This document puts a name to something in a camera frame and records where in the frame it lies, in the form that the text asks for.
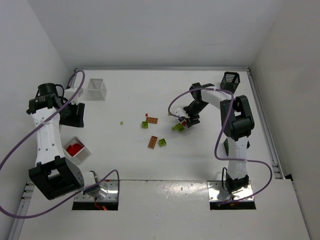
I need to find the lime square lego brick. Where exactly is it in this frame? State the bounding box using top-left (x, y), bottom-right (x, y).
top-left (158, 138), bottom-right (167, 147)

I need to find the orange lego brick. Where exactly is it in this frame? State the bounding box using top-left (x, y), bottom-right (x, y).
top-left (148, 136), bottom-right (158, 149)
top-left (146, 116), bottom-right (158, 124)

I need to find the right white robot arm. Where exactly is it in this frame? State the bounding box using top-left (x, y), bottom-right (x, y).
top-left (182, 82), bottom-right (255, 194)

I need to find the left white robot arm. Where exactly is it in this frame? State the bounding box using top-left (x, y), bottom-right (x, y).
top-left (26, 83), bottom-right (98, 200)

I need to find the lime lego brick right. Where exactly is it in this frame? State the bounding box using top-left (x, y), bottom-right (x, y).
top-left (174, 123), bottom-right (185, 133)

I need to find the white slotted container far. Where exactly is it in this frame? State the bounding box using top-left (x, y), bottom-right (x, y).
top-left (87, 78), bottom-right (107, 101)

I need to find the white slotted container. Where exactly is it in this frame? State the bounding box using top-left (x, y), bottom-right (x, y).
top-left (62, 136), bottom-right (92, 165)
top-left (87, 78), bottom-right (107, 101)

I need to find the black slotted container near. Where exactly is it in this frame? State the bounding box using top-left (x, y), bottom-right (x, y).
top-left (223, 138), bottom-right (229, 156)

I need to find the black slotted container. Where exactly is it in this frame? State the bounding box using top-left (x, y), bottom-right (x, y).
top-left (223, 138), bottom-right (229, 156)
top-left (220, 71), bottom-right (241, 94)

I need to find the white slotted container near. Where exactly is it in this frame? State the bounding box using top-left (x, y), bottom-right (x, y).
top-left (62, 136), bottom-right (92, 165)

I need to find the lime lego brick left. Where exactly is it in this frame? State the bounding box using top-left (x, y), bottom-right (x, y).
top-left (141, 121), bottom-right (149, 129)

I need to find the black slotted container far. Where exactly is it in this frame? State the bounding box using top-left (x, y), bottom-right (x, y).
top-left (220, 71), bottom-right (241, 94)

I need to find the white front platform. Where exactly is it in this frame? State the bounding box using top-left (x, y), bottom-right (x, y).
top-left (19, 180), bottom-right (309, 240)

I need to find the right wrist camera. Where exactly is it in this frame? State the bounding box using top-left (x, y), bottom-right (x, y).
top-left (173, 107), bottom-right (190, 123)

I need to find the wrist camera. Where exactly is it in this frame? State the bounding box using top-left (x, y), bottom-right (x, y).
top-left (64, 87), bottom-right (84, 105)
top-left (173, 107), bottom-right (190, 123)

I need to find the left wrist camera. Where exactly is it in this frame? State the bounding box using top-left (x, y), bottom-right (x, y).
top-left (64, 87), bottom-right (84, 105)

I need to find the black base cable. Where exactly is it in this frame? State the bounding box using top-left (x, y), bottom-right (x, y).
top-left (221, 167), bottom-right (232, 198)

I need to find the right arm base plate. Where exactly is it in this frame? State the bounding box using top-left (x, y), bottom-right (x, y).
top-left (207, 181), bottom-right (254, 203)

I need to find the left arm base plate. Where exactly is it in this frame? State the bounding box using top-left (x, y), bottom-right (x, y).
top-left (73, 180), bottom-right (119, 203)

